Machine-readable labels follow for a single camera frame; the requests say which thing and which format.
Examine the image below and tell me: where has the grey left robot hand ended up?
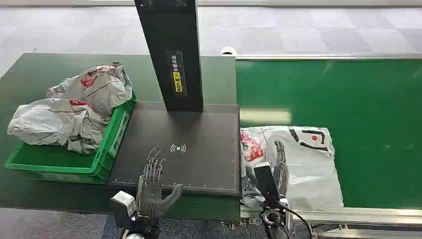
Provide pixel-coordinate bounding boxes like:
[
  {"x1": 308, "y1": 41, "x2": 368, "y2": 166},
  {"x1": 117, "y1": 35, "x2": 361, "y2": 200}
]
[{"x1": 135, "y1": 146, "x2": 184, "y2": 229}]

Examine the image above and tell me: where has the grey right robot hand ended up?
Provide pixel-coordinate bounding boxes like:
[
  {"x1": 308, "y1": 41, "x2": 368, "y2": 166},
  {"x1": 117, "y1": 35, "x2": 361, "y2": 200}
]
[{"x1": 245, "y1": 140, "x2": 290, "y2": 208}]

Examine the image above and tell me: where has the white parcel bag black print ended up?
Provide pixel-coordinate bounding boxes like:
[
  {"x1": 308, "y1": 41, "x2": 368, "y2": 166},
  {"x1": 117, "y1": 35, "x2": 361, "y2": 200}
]
[{"x1": 239, "y1": 125, "x2": 344, "y2": 213}]

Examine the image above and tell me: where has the dark scanner platform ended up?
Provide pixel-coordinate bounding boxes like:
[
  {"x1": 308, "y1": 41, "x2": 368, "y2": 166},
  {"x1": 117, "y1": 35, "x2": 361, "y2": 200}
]
[{"x1": 108, "y1": 102, "x2": 241, "y2": 198}]

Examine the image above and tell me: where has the green plastic crate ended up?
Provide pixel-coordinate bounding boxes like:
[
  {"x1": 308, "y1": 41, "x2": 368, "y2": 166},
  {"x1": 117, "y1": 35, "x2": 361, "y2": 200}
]
[{"x1": 4, "y1": 93, "x2": 138, "y2": 185}]

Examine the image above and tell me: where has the green conveyor belt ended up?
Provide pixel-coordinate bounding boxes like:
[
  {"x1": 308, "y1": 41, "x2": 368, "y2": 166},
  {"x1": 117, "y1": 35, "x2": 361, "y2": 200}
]
[{"x1": 236, "y1": 58, "x2": 422, "y2": 210}]

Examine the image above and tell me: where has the yellow black warning label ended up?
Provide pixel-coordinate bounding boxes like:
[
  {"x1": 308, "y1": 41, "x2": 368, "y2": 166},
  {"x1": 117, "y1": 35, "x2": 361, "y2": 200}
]
[{"x1": 172, "y1": 71, "x2": 183, "y2": 93}]

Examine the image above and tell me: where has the large crumpled white parcel bag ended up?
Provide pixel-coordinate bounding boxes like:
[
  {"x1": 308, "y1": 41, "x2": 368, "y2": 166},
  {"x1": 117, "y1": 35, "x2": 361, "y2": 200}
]
[{"x1": 7, "y1": 98, "x2": 111, "y2": 156}]

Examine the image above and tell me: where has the white parcel bag red print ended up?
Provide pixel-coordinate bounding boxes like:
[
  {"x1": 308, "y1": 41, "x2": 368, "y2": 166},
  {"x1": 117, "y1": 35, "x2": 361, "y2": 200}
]
[{"x1": 46, "y1": 64, "x2": 134, "y2": 118}]

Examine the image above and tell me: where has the black scanner column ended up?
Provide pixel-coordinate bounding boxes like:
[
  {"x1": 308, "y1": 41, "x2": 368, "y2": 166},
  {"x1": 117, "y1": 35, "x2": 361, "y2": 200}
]
[{"x1": 133, "y1": 0, "x2": 204, "y2": 113}]

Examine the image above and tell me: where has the dark green table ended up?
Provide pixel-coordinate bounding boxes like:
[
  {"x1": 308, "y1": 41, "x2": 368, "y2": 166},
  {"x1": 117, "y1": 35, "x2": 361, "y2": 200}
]
[{"x1": 0, "y1": 52, "x2": 241, "y2": 222}]

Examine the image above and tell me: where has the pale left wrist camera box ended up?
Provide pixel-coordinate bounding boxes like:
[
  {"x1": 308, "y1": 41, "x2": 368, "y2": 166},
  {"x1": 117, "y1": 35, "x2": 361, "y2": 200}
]
[{"x1": 109, "y1": 190, "x2": 138, "y2": 230}]

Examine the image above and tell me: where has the black cable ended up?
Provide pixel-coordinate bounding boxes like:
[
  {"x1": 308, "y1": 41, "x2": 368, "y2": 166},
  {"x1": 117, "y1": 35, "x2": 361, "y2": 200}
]
[{"x1": 279, "y1": 204, "x2": 314, "y2": 239}]

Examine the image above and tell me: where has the metal conveyor frame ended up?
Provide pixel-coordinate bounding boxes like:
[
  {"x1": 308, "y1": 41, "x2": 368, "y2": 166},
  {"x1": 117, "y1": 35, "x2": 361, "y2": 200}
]
[{"x1": 220, "y1": 52, "x2": 422, "y2": 239}]

